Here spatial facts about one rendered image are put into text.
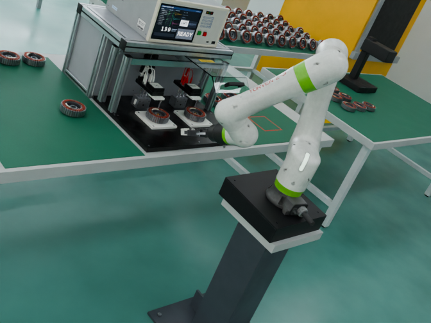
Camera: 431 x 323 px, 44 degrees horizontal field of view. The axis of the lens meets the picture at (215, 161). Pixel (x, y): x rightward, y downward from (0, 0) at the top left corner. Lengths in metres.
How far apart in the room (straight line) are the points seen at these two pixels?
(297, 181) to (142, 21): 1.03
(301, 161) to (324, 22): 4.20
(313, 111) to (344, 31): 3.88
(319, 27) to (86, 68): 3.91
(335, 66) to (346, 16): 4.10
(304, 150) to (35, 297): 1.36
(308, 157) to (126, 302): 1.17
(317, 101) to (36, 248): 1.56
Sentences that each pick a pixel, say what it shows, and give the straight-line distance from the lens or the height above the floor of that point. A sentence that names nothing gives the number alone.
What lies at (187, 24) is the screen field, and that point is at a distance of 2.61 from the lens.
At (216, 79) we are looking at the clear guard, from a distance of 2.54.
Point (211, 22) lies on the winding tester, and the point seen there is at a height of 1.24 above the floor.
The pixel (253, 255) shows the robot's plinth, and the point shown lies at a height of 0.59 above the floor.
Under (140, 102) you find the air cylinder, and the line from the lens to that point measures 2.65.
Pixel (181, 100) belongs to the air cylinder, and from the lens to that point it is 2.82.
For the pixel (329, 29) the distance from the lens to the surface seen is 6.14.
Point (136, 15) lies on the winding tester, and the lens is 2.60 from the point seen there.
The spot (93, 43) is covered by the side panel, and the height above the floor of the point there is 0.99.
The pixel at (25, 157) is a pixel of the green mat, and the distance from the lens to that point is 2.09.
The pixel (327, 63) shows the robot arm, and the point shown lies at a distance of 1.95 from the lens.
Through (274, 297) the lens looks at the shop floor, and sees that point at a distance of 3.12.
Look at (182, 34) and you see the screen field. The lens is 2.62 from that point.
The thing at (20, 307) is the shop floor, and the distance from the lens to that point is 2.56.
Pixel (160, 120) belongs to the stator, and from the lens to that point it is 2.54.
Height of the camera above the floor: 1.85
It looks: 26 degrees down
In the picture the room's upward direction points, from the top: 22 degrees clockwise
